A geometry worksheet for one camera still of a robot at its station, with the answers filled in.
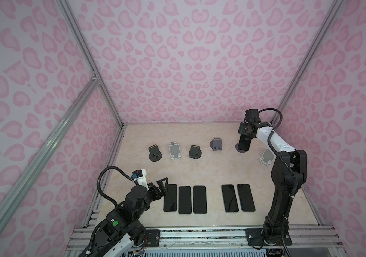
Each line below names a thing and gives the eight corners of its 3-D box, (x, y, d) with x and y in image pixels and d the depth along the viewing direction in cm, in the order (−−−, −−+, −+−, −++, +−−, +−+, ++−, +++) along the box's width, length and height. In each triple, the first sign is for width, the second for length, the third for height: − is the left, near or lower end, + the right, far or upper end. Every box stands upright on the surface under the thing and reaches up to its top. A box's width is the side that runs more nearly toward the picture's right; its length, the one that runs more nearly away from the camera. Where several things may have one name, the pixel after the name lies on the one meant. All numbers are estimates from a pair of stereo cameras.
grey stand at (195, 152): (189, 159, 103) (189, 152, 97) (189, 151, 107) (189, 144, 101) (200, 158, 103) (201, 152, 97) (200, 151, 107) (200, 144, 101)
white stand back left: (170, 160, 102) (169, 154, 97) (168, 144, 110) (167, 139, 105) (181, 158, 103) (181, 153, 98) (178, 143, 111) (177, 137, 106)
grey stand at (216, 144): (210, 150, 106) (210, 148, 104) (209, 140, 112) (209, 138, 110) (222, 150, 106) (222, 148, 104) (220, 140, 112) (221, 138, 110)
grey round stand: (150, 161, 102) (147, 153, 94) (152, 153, 106) (149, 144, 98) (161, 161, 102) (158, 153, 94) (162, 153, 106) (160, 144, 98)
